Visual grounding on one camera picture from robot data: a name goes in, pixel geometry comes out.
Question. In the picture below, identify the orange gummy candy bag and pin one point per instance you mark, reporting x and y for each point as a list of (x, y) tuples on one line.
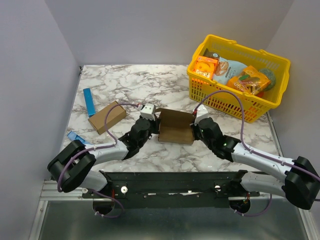
[(249, 81)]

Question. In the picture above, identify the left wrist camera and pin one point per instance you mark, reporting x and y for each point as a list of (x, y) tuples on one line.
[(148, 111)]

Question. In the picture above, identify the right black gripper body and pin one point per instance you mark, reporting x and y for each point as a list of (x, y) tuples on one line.
[(195, 128)]

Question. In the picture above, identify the orange snack box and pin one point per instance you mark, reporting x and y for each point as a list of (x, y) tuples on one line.
[(205, 66)]

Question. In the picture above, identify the yellow plastic basket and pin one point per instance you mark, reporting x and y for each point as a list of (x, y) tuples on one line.
[(231, 101)]

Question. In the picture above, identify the small blue box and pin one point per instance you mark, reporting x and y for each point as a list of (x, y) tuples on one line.
[(74, 136)]

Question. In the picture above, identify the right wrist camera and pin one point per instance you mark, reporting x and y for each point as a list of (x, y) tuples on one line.
[(200, 113)]

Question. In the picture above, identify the dark snack packet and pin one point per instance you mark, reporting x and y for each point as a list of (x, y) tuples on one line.
[(211, 54)]

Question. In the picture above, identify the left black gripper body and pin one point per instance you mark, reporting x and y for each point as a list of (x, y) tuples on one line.
[(153, 129)]

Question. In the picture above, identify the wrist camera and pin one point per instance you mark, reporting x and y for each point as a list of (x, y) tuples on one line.
[(200, 113), (148, 111)]

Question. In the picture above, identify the long blue box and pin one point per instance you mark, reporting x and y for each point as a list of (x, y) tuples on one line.
[(89, 102)]

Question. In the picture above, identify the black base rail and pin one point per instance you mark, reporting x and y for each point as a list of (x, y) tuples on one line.
[(155, 190)]

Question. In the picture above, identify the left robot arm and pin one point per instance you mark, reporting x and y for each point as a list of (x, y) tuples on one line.
[(72, 167)]

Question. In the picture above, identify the folded brown cardboard box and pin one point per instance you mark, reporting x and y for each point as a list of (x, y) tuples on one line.
[(97, 121)]

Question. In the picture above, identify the light blue chips bag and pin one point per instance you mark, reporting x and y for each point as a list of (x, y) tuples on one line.
[(227, 69)]

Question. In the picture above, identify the green round sponge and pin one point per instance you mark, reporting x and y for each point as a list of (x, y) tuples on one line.
[(271, 76)]

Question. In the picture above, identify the brown cardboard box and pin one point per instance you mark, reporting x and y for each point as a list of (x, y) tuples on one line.
[(175, 127), (97, 121)]

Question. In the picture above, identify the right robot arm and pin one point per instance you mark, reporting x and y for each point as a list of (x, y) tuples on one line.
[(294, 179)]

